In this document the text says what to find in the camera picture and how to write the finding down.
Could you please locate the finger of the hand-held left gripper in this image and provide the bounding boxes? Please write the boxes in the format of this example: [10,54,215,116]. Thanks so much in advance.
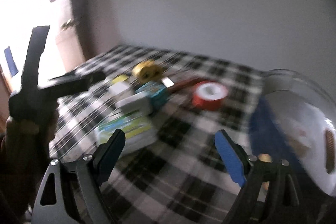
[39,70,105,98]
[22,25,51,98]

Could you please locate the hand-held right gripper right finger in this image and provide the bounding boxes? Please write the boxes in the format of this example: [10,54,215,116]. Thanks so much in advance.
[214,130,313,224]

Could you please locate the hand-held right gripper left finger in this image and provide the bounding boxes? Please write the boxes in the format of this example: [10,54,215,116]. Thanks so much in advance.
[31,129,126,224]

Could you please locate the green yellow printed box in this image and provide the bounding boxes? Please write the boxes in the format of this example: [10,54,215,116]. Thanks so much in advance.
[96,114,158,155]

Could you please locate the small white box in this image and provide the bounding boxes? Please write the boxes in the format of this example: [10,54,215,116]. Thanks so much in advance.
[108,82,133,98]

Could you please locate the red and white round device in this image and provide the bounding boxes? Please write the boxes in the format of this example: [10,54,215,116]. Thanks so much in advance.
[192,81,229,110]

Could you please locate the teal printed box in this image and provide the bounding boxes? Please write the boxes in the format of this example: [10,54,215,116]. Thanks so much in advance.
[136,82,168,111]

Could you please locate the round metal tray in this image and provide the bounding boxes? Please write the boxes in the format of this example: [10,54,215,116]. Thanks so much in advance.
[248,69,336,197]

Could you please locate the blue panel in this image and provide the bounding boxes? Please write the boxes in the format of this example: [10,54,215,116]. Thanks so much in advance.
[4,46,19,75]

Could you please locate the black white checkered tablecloth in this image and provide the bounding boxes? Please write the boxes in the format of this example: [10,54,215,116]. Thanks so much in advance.
[49,44,265,224]

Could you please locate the yellow toy with eyes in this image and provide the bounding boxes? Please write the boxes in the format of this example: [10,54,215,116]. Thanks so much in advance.
[132,60,164,83]

